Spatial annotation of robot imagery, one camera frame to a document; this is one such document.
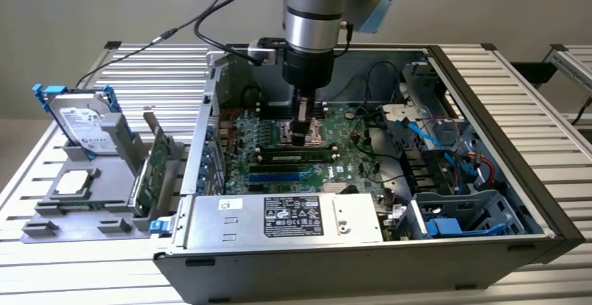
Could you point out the blue expansion slot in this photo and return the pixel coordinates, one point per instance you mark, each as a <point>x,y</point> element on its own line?
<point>275,177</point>

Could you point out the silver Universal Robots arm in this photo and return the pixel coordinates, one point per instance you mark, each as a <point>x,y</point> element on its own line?
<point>309,10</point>

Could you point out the silver power supply unit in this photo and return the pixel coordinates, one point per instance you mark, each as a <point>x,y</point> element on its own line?
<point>277,220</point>

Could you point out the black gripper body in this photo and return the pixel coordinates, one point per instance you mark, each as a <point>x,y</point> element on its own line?
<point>307,69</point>

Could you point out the blue card retention clip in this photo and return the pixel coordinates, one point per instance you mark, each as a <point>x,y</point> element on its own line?
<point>157,226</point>

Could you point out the grey parts rack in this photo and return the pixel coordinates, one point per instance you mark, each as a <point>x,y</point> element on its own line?
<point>111,180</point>

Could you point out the green graphics card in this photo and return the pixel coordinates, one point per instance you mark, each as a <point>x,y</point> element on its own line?
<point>155,166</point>

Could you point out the grey disk bay cage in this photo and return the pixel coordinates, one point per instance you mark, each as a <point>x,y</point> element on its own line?
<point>463,215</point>

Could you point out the hard disk with blue bracket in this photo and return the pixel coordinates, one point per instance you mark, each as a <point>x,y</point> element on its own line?
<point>83,124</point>

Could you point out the silver CPU chip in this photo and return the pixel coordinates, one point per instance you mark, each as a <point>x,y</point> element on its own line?
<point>73,183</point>

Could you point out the CPU socket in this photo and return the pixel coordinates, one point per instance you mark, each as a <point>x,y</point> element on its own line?
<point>281,132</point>

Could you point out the open grey PC case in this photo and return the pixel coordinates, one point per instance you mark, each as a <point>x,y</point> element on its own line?
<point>351,270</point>

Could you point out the metal slat side table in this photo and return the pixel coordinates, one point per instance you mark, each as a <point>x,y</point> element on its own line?
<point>573,62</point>

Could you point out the RAM stick in slot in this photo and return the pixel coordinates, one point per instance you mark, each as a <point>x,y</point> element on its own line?
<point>296,155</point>

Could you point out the silver optical drive cage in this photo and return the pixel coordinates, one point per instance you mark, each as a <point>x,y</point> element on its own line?
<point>407,114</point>

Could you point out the green Dell motherboard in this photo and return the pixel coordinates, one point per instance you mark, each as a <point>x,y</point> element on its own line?
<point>341,145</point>

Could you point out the black box between tables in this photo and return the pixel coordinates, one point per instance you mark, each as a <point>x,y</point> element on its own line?
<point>533,72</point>

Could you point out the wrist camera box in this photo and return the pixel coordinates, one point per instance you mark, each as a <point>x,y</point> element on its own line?
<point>263,52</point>

